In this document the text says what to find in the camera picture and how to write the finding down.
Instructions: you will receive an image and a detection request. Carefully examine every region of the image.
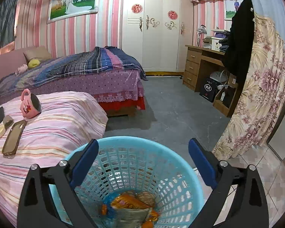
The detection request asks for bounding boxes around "grey printed snack bag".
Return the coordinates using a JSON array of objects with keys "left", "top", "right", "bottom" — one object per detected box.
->
[{"left": 113, "top": 208, "right": 152, "bottom": 228}]

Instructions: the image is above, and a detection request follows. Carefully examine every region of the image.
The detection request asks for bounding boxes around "orange snack wrapper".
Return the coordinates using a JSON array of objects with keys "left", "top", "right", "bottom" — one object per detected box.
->
[{"left": 110, "top": 194, "right": 160, "bottom": 222}]

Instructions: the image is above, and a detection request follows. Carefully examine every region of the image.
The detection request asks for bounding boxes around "brown paper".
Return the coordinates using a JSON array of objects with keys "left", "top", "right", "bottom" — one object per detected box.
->
[{"left": 136, "top": 192, "right": 155, "bottom": 207}]

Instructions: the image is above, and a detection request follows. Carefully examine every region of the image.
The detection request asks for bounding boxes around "orange yarn-like ball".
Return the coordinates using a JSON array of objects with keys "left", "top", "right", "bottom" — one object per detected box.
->
[{"left": 141, "top": 221, "right": 154, "bottom": 228}]

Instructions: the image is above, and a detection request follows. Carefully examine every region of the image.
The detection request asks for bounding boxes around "blue plastic wrapper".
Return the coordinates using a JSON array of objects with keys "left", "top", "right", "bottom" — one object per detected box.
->
[{"left": 102, "top": 197, "right": 116, "bottom": 219}]

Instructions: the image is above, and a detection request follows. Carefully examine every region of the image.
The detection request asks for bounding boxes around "orange round lid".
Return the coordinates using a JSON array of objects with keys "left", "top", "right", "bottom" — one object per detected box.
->
[{"left": 100, "top": 204, "right": 108, "bottom": 216}]

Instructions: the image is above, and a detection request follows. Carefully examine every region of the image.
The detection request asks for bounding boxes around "tan phone case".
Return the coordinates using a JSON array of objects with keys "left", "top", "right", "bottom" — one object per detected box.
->
[{"left": 2, "top": 120, "right": 27, "bottom": 156}]

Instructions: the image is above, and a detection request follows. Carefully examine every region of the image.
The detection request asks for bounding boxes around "pink striped bed cover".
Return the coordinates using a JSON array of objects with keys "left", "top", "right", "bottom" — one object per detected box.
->
[{"left": 0, "top": 91, "right": 108, "bottom": 226}]

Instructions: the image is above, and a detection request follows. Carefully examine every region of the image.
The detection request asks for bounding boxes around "blue plastic basket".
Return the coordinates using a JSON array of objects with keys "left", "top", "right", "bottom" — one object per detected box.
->
[{"left": 48, "top": 135, "right": 205, "bottom": 228}]

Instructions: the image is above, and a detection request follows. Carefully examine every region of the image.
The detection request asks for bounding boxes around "brown cardboard tube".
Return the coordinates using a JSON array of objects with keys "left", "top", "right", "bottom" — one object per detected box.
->
[{"left": 3, "top": 115, "right": 14, "bottom": 129}]

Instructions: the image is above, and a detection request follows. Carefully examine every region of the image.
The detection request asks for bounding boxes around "floral curtain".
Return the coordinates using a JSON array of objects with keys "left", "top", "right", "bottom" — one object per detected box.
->
[{"left": 212, "top": 14, "right": 285, "bottom": 160}]

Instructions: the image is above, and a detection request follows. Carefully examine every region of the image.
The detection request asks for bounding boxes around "black box under desk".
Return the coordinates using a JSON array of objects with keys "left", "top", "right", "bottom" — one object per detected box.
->
[{"left": 200, "top": 78, "right": 220, "bottom": 103}]

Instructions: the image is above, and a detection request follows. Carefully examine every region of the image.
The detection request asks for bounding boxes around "pink plush toy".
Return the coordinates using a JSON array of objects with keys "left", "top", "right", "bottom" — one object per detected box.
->
[{"left": 15, "top": 64, "right": 28, "bottom": 76}]

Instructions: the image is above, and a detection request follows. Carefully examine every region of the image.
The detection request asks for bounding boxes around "wooden desk with drawers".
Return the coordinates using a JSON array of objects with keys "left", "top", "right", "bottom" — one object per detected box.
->
[{"left": 183, "top": 45, "right": 241, "bottom": 117}]

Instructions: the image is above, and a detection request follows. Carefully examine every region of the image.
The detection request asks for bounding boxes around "yellow plush toy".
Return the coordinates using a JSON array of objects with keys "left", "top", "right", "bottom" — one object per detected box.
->
[{"left": 28, "top": 59, "right": 40, "bottom": 70}]

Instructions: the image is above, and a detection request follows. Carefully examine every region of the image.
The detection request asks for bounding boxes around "purple bed with quilt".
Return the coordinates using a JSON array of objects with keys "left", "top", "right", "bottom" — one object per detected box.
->
[{"left": 0, "top": 46, "right": 147, "bottom": 114}]

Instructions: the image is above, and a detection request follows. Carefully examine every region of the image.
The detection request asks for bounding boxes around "black hanging coat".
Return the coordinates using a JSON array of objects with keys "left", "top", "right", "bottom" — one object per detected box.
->
[{"left": 222, "top": 0, "right": 254, "bottom": 89}]

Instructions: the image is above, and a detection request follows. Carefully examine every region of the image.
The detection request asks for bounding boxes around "tan pillow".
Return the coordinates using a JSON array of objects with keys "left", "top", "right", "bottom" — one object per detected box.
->
[{"left": 24, "top": 46, "right": 52, "bottom": 63}]

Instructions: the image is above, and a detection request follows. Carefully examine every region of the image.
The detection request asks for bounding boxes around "desk lamp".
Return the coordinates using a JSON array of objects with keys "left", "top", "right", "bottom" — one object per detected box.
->
[{"left": 196, "top": 25, "right": 207, "bottom": 47}]

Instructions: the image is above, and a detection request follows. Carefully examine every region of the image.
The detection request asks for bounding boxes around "grey hanging cloth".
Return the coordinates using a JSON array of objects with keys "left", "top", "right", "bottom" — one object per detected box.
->
[{"left": 0, "top": 0, "right": 18, "bottom": 49}]

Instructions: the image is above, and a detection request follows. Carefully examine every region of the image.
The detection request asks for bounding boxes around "small framed picture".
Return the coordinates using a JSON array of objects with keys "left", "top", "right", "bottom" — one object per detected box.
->
[{"left": 224, "top": 0, "right": 243, "bottom": 21}]

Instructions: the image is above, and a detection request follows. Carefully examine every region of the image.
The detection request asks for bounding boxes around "framed wedding picture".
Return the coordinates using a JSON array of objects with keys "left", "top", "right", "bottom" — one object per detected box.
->
[{"left": 47, "top": 0, "right": 99, "bottom": 24}]

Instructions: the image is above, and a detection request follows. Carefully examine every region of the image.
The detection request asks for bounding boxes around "white wardrobe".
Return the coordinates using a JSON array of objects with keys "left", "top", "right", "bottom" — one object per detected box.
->
[{"left": 121, "top": 0, "right": 193, "bottom": 73}]

